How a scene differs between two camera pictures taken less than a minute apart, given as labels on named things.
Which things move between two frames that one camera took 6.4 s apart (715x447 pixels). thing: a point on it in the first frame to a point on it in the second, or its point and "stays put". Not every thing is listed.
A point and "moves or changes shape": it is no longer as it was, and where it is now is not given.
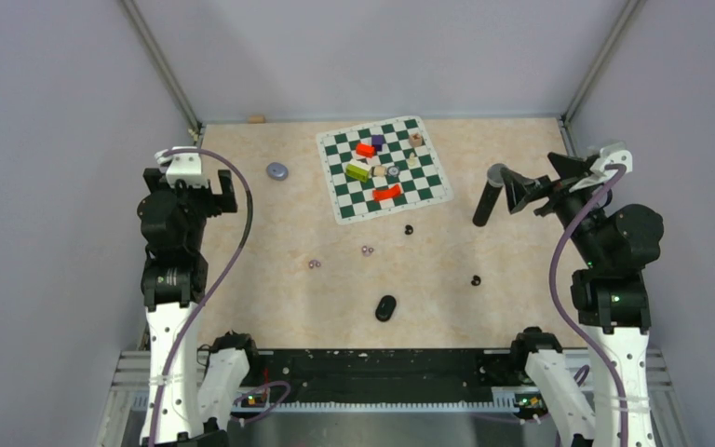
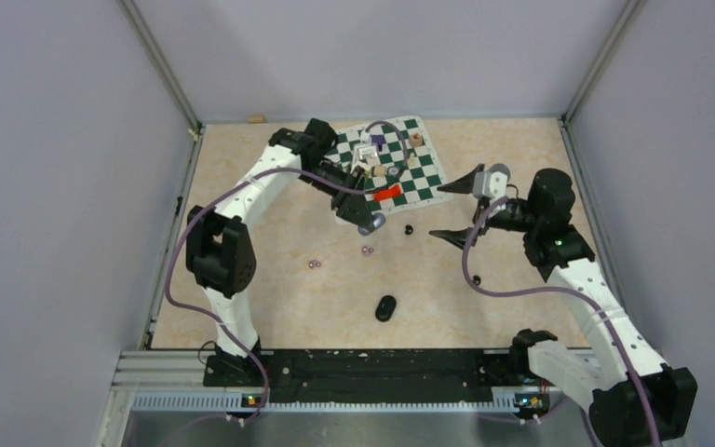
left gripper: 222,202 to 352,208
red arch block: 381,195 stays put
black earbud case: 385,308 stays put
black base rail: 384,375 stays put
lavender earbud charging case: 277,171 moves or changes shape
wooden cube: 415,140 stays put
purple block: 377,140 stays put
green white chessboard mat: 381,169 stays put
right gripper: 518,186 to 464,184
